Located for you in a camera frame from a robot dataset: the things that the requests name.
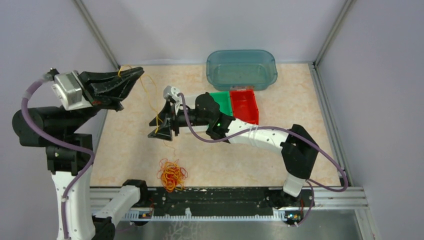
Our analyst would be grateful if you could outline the orange yellow cables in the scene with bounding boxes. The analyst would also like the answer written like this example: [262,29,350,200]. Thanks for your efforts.
[156,158,189,194]

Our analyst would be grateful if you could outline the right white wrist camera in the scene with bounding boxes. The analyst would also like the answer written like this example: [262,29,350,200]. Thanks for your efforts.
[163,85,182,114]

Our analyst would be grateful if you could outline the white plastic bin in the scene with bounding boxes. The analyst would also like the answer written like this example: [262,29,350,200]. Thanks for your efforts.
[179,95,208,134]

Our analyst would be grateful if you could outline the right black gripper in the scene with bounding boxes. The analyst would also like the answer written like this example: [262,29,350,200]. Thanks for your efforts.
[148,99,211,141]

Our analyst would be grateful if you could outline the green plastic bin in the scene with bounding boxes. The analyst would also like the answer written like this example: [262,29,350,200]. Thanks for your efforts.
[210,91,233,116]

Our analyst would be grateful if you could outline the purple cable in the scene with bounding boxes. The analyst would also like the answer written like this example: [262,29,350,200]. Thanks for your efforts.
[20,77,97,240]
[178,92,349,227]

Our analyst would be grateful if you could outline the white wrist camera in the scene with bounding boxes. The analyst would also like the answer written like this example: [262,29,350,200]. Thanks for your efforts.
[51,70,92,111]
[163,85,182,114]

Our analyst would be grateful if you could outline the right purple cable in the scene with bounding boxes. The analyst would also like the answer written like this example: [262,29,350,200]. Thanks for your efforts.
[178,92,349,227]

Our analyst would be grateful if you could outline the red plastic bin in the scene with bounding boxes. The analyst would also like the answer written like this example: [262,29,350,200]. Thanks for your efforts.
[229,89,259,125]

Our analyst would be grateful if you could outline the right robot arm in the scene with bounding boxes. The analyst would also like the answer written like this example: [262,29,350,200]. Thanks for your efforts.
[148,88,320,206]

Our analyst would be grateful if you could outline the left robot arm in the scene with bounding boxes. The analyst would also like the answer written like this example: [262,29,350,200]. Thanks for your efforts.
[12,67,150,240]

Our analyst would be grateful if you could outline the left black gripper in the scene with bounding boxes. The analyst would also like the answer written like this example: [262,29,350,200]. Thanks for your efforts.
[64,65,145,134]

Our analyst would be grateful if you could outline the yellow cable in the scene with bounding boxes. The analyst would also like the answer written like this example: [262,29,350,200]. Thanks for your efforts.
[117,64,176,157]

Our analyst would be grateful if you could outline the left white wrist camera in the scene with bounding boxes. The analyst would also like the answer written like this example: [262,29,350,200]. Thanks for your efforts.
[51,70,92,111]

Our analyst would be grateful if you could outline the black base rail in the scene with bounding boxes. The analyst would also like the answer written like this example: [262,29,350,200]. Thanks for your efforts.
[68,186,369,222]

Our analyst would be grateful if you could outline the blue transparent plastic tub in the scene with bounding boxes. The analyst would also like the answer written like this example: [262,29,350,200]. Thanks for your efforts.
[205,49,278,91]

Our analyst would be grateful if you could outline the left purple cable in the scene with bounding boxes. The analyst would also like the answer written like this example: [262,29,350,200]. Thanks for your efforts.
[20,77,97,240]

